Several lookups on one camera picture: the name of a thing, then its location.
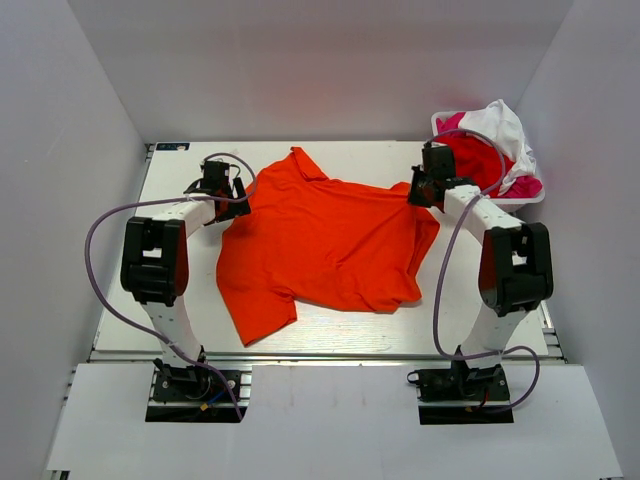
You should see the white plastic basket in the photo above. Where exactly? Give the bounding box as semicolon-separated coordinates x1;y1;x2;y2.
430;111;545;213

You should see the blue table label sticker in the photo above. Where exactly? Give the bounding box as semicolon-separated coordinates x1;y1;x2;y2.
155;142;190;151

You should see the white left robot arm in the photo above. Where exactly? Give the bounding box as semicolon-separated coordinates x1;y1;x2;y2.
120;156;251;399

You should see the pink t-shirt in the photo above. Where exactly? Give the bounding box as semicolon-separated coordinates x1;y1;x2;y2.
438;112;511;198

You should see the red t-shirt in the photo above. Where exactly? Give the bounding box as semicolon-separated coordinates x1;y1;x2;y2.
438;134;503;190

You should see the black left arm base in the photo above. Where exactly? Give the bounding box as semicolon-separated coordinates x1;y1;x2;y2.
145;359;251;424

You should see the white t-shirt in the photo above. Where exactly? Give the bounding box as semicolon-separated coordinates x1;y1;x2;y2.
458;99;543;199

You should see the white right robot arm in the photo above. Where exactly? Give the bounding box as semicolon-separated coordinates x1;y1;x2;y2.
408;142;554;399

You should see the orange t-shirt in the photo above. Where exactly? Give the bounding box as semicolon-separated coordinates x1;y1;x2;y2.
216;147;440;346

